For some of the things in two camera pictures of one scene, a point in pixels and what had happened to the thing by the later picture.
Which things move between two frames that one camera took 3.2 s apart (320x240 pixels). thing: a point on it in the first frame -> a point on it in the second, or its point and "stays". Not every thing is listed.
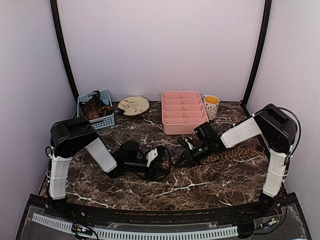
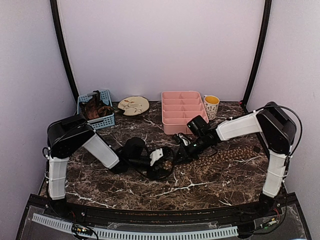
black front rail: x=217 y=214 stays
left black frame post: x=54 y=10 stays
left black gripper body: x=131 y=166 stays
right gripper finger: x=184 y=163 -> x=181 y=160
